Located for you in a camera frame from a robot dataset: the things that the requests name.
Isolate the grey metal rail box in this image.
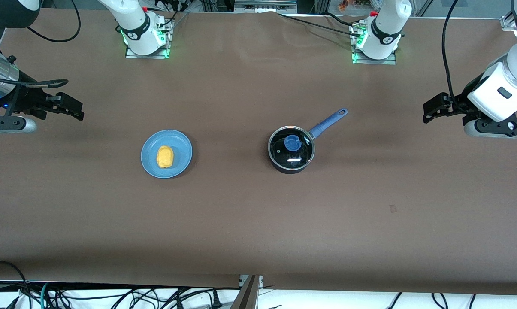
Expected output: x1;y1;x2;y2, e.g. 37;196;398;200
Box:
234;0;298;13

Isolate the blue round plate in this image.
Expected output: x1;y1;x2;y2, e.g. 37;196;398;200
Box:
141;130;193;179

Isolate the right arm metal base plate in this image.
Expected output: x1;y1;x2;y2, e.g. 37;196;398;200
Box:
125;17;171;59

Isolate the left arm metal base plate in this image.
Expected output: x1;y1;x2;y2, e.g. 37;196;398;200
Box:
351;21;397;65

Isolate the dark pot with blue handle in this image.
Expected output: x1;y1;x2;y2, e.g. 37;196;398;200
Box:
268;108;348;174

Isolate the aluminium profile post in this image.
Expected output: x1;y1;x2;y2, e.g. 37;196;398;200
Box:
230;275;263;309

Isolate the brown table cover sheet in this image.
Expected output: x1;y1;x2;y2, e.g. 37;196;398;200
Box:
0;9;517;297

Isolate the glass lid with blue knob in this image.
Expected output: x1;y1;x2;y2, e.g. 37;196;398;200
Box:
269;126;315;166

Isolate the yellow potato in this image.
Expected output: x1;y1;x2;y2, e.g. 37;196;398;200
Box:
156;145;174;169

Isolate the white lower shelf board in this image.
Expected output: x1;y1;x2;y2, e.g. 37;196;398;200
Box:
0;281;517;309

